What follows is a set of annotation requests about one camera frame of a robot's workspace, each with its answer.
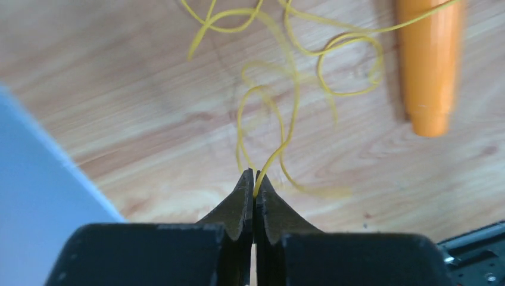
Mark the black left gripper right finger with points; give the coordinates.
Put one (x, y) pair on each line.
(292, 251)

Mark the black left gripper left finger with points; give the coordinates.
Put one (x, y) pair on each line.
(216, 250)

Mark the orange plastic carrot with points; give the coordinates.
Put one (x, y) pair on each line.
(430, 63)

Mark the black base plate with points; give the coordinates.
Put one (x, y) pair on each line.
(477, 257)

